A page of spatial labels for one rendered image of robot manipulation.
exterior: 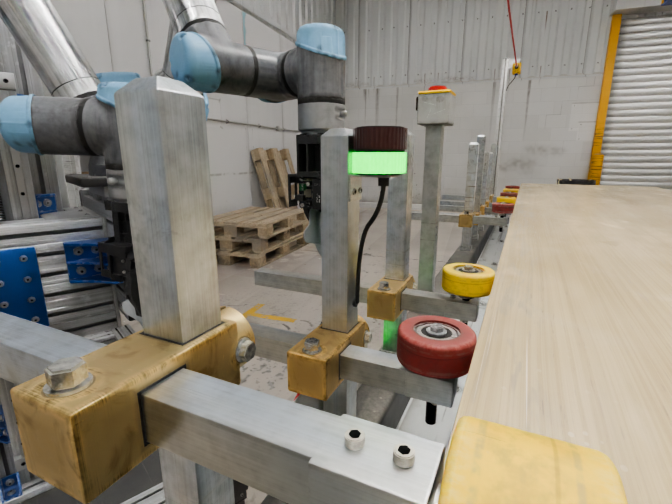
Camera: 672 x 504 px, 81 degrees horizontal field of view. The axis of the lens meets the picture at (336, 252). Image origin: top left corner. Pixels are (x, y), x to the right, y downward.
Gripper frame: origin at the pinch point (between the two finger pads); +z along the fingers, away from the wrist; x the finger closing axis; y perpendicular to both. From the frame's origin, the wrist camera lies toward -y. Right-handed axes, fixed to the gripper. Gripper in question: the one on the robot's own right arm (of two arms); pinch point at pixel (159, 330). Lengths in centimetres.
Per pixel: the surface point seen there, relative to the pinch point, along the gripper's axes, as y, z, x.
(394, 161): -34.8, -27.2, -1.9
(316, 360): -29.9, -6.0, 5.1
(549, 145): -82, -51, -790
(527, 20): -15, -258, -783
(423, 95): -25, -40, -51
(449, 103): -31, -39, -51
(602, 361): -56, -10, -1
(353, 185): -29.9, -24.2, -2.9
